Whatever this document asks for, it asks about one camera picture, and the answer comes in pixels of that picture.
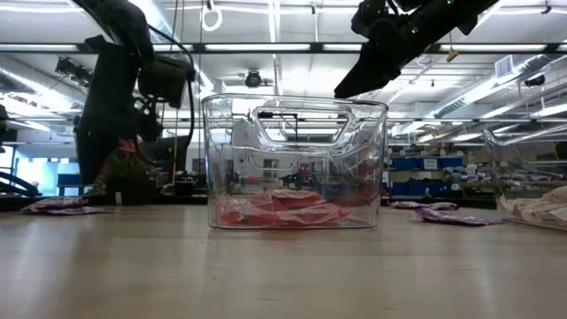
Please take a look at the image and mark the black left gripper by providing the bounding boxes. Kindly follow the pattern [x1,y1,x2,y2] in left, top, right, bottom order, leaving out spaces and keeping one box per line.
[74,37,144,188]

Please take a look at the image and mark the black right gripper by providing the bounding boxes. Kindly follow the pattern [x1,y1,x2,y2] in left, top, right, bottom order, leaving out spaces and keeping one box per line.
[333,21,445,100]

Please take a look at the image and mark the purple candy packet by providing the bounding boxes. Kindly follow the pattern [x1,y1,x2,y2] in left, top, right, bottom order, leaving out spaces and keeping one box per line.
[388,200,461,212]
[21,196,89,210]
[414,207,504,228]
[30,205,114,216]

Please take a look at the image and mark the clear plastic bin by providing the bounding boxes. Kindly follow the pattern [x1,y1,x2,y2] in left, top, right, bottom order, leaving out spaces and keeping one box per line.
[482,123,567,231]
[201,93,390,230]

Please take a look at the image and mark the red storage bins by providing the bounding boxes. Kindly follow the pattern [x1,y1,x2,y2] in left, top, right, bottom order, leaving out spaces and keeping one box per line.
[115,137,144,156]

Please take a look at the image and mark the small green potted plant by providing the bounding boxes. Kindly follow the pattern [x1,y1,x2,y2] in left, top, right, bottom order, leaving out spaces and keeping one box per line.
[95,152,166,206]

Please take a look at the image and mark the black background monitor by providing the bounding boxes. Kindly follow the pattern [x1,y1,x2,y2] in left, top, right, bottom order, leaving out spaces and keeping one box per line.
[152,136,190,178]

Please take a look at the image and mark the black chair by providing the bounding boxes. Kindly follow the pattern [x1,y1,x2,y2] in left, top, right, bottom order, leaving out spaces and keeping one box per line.
[0,170,40,198]

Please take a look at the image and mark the black ceiling spotlights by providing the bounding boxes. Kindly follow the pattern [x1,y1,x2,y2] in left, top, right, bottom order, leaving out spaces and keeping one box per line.
[53,56,94,89]

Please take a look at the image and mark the blue storage bins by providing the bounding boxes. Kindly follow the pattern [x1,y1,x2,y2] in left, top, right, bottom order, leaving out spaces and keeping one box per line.
[389,157,466,197]

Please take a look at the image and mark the black ceiling dome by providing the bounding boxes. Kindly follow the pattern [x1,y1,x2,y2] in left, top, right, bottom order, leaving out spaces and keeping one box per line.
[242,68,267,89]

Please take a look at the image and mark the long ceiling light bar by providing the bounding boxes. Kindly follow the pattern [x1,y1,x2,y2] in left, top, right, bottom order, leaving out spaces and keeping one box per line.
[0,42,567,55]

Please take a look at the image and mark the white ceiling air vent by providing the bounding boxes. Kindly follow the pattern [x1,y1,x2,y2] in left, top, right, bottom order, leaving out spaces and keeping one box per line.
[494,55,517,79]

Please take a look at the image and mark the wooden workbench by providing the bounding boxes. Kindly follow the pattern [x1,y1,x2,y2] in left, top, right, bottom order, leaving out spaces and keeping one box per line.
[460,176,497,200]

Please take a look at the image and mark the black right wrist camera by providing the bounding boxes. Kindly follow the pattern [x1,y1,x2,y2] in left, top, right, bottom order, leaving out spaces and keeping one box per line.
[351,0,389,39]

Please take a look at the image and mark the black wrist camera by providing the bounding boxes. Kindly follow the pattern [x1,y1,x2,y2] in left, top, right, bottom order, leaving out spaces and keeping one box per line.
[351,0,389,39]
[137,55,197,110]

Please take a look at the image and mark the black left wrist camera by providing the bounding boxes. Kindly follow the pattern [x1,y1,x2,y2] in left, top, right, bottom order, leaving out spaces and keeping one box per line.
[137,55,197,110]

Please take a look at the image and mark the left camera black cable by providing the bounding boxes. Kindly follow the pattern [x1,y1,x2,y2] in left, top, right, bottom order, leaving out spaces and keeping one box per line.
[145,24,198,150]

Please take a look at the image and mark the silver ceiling duct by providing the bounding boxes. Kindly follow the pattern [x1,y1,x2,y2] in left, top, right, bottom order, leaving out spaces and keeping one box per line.
[431,52,567,120]

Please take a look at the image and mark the white hanging ring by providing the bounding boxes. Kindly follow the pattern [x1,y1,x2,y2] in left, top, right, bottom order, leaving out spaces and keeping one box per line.
[201,0,224,33]

